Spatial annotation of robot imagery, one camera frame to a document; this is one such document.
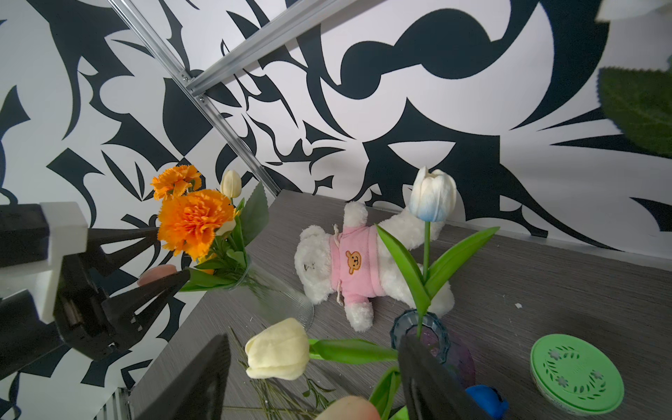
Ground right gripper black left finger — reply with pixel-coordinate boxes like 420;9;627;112
138;334;231;420

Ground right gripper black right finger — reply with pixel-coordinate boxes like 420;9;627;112
398;336;491;420

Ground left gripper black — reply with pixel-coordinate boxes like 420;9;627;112
0;226;191;379

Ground picked blue tulip bunch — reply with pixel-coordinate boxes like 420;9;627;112
465;385;509;420

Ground big blue rose from bouquet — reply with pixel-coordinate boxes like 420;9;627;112
225;327;337;420

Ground dark purple glass vase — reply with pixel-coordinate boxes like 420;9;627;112
390;310;476;389

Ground clear glass vase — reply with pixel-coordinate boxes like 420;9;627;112
230;260;314;330

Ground blue white tulip bunch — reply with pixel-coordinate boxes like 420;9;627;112
244;165;501;420

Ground blue orange mixed bouquet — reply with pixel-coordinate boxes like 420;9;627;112
152;166;273;297

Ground small green cup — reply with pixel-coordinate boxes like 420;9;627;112
530;334;625;417

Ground white plush toy pink shirt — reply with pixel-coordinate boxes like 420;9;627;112
293;200;457;333

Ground white rose stems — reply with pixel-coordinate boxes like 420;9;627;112
595;0;672;159

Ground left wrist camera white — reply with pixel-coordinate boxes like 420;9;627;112
1;202;89;324

